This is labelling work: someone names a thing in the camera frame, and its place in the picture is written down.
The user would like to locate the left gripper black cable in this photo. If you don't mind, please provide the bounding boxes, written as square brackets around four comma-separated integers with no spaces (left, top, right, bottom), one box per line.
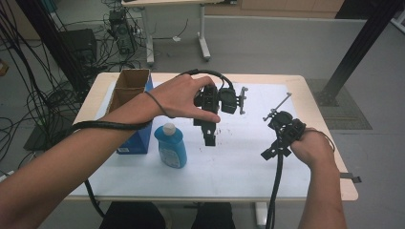
[65,68,237,220]

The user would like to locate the person's leg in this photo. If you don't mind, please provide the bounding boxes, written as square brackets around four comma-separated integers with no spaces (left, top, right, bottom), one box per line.
[190,201,237,229]
[98,201,166,229]

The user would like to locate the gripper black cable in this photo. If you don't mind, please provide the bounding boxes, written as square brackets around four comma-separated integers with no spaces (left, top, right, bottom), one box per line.
[266,136,286,229]
[65,68,237,220]

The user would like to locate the person's right hand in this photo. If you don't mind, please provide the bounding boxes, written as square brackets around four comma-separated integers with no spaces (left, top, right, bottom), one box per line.
[289,128,335,171]

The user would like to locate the black metal frame post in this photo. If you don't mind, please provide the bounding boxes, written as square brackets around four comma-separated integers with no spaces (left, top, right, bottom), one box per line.
[15,0,91,94]
[316,0,405,108]

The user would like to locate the bundle of black cables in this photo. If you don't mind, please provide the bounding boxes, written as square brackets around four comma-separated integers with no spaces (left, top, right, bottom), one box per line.
[0,0,84,166]

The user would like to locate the person's left hand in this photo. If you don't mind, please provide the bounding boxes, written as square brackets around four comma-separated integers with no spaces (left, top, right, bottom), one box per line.
[147,74,222,124]

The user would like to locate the white table leg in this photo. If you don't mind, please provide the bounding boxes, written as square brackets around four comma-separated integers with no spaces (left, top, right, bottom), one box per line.
[254,201,269,228]

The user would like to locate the blue bottle with white cap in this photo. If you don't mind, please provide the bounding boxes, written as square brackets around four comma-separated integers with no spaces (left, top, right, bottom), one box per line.
[154,122,188,170]

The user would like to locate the desk with white legs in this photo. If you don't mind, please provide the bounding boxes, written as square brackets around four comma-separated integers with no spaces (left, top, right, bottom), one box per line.
[120,0,238,68]

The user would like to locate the dark floor mat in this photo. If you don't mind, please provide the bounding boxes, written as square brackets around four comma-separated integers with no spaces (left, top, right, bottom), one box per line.
[305,78,373,131]

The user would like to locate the black equipment case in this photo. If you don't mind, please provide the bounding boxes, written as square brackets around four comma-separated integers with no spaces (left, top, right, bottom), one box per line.
[60,28,98,65]

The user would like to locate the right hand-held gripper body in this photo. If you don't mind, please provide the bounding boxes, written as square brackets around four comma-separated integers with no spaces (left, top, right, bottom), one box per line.
[262,92,308,151]

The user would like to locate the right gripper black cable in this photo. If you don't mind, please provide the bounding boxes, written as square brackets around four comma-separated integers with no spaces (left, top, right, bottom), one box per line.
[266,136,286,229]

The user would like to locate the person's left leg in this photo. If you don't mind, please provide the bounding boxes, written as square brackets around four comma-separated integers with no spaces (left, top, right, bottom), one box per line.
[98,201,166,229]

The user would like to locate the blue cardboard box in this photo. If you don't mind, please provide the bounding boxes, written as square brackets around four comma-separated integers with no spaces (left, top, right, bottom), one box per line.
[106,68,155,156]

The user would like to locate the thin black wrist cord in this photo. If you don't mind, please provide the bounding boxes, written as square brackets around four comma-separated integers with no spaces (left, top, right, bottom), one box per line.
[144,91,176,119]
[305,128,336,153]

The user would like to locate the grey strap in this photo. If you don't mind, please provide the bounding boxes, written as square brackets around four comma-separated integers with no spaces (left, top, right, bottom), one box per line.
[339,172,363,184]

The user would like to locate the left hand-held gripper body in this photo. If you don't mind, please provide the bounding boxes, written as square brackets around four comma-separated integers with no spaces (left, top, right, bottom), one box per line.
[193,84,249,116]

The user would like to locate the person's right leg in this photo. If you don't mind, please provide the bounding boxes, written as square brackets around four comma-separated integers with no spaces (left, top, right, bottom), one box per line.
[190,201,237,229]

